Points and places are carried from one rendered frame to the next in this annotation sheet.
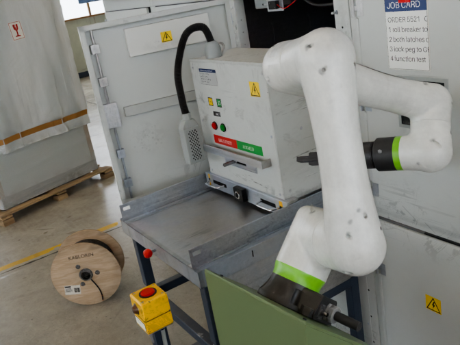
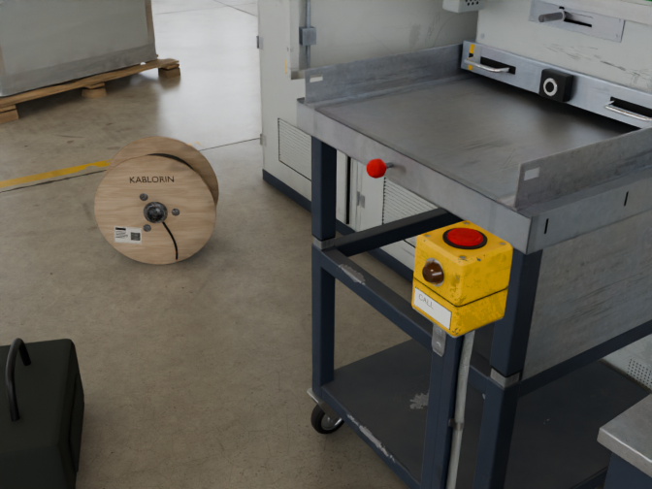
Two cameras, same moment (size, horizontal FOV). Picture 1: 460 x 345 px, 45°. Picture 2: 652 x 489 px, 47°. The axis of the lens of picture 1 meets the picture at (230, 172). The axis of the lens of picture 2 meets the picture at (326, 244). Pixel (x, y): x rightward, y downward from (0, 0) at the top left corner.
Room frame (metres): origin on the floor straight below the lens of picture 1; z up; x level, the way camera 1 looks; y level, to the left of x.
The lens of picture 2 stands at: (0.61, 0.48, 1.29)
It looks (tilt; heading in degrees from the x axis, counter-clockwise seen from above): 28 degrees down; 357
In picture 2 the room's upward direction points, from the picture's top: straight up
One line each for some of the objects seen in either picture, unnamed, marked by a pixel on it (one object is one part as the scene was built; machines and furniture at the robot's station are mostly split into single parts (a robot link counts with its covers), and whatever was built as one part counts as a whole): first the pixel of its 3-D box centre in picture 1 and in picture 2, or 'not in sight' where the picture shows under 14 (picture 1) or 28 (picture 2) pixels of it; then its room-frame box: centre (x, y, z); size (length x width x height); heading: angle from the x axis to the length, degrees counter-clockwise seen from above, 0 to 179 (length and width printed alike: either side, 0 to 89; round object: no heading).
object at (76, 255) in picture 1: (88, 266); (158, 200); (2.99, 0.92, 0.20); 0.40 x 0.22 x 0.40; 91
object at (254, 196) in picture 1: (248, 190); (569, 82); (1.98, -0.05, 0.90); 0.54 x 0.05 x 0.06; 30
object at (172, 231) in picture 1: (235, 215); (535, 127); (1.94, 0.01, 0.82); 0.68 x 0.62 x 0.06; 120
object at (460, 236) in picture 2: (148, 294); (464, 241); (1.35, 0.28, 0.90); 0.04 x 0.04 x 0.02
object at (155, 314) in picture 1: (151, 308); (460, 277); (1.35, 0.28, 0.85); 0.08 x 0.08 x 0.10; 30
